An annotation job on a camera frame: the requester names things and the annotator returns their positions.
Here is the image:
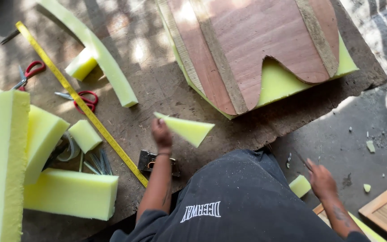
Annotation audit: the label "person's left hand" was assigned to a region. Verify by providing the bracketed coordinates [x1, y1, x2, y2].
[151, 118, 173, 155]

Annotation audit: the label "person's right hand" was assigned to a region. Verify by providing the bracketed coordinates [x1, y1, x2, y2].
[306, 158, 338, 202]

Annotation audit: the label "thin dark knife blade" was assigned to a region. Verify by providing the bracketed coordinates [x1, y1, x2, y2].
[294, 151, 313, 172]

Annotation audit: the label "triangular yellow foam piece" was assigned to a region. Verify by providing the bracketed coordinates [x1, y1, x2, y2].
[153, 112, 215, 148]

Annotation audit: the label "yellow foam scrap block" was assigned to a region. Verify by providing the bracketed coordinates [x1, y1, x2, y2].
[288, 174, 312, 198]

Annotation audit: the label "metal staple gun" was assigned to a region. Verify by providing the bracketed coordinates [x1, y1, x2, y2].
[137, 149, 181, 177]

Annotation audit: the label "bundle of metal blades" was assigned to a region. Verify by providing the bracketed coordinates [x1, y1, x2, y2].
[79, 149, 114, 176]

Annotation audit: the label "small cube yellow foam block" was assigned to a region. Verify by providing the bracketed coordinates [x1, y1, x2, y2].
[67, 120, 103, 154]

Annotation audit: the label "person's dark printed shirt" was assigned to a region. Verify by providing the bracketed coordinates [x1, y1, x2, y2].
[110, 149, 371, 242]

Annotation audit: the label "long curved yellow foam strip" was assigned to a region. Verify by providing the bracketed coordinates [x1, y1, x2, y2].
[35, 0, 139, 108]

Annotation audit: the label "yellow measuring tape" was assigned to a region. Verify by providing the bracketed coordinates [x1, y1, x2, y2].
[15, 21, 149, 188]

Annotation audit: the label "yellow foam seat cushion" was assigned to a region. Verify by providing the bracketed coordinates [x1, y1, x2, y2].
[157, 3, 360, 120]

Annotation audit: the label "clear tape roll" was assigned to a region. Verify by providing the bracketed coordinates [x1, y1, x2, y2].
[57, 132, 81, 162]

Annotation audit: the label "small yellow foam offcut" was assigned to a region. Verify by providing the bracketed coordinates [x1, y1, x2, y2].
[65, 47, 99, 82]

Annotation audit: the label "long rectangular yellow foam block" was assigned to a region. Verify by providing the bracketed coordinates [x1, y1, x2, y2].
[23, 168, 119, 222]

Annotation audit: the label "wedge yellow foam block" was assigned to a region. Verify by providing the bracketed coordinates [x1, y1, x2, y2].
[24, 104, 71, 186]

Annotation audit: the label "brown plywood seat board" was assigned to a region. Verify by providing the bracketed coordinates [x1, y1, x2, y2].
[156, 0, 340, 116]

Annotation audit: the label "tall yellow foam slab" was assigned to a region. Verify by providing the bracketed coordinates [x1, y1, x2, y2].
[0, 89, 31, 242]

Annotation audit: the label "dark metal blade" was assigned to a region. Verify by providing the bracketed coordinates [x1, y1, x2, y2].
[0, 28, 21, 45]

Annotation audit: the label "red handled scissors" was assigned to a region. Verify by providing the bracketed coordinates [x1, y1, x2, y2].
[11, 60, 46, 91]
[54, 90, 99, 115]

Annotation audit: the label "wooden frame with foam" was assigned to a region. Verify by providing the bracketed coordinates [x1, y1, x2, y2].
[312, 203, 387, 242]

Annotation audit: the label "light wooden frame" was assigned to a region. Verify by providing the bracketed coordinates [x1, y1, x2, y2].
[359, 174, 387, 242]

